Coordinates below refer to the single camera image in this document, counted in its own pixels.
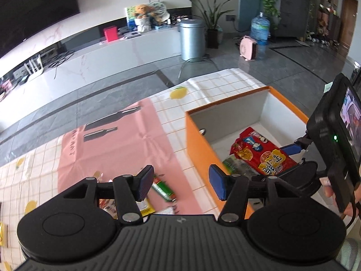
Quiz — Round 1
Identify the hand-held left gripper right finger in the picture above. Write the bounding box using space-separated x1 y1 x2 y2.
209 164 294 223

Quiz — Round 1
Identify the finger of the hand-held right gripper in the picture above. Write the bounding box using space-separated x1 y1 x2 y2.
254 161 322 196
279 135 312 156

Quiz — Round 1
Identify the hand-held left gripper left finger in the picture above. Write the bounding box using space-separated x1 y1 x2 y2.
56 164 155 224

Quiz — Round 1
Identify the small green snack packet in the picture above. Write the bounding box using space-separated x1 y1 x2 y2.
152 175 177 203

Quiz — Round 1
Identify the yellow snack packet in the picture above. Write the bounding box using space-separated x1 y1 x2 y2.
138 198 155 218

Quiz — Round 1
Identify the red snack packet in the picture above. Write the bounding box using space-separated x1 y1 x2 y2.
230 126 299 176

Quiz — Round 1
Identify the orange cardboard box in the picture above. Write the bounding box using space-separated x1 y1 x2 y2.
185 86 311 221

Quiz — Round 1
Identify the person's right hand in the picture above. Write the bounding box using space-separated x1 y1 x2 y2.
320 177 361 219

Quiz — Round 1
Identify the pink bottle print mat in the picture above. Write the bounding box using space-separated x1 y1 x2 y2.
58 98 204 215

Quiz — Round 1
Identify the person's patterned clothing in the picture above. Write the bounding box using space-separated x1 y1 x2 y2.
334 236 361 271

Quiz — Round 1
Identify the pink space heater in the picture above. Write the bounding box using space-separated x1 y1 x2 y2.
239 35 259 62

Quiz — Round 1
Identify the brown wooden door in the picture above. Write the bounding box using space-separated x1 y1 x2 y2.
341 0 359 49

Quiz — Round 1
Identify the blue water jug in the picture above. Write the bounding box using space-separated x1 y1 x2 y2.
250 12 271 60

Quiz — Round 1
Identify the dark grey cabinet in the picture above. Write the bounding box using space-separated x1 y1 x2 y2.
273 0 311 39

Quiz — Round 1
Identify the white marble television cabinet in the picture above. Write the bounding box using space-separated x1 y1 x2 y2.
0 28 184 132

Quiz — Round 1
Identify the silver trash can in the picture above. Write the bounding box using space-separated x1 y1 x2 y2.
179 18 206 62

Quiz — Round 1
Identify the red square box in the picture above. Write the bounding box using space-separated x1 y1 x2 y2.
103 26 119 43

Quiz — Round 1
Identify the tall leafy potted plant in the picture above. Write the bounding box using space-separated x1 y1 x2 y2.
183 0 239 49

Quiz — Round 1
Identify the white router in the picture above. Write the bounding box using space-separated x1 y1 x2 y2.
24 54 45 80

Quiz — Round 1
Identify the teddy bear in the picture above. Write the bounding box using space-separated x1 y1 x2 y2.
132 4 156 33

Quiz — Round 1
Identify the blue picture card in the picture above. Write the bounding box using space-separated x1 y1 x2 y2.
125 6 137 30

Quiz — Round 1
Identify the round painted fan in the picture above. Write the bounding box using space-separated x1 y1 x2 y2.
149 1 170 23

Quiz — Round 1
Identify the black cable bundle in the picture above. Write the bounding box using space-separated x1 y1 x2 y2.
47 50 76 69

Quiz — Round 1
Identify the black wall television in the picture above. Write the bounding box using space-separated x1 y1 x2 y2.
0 0 80 59

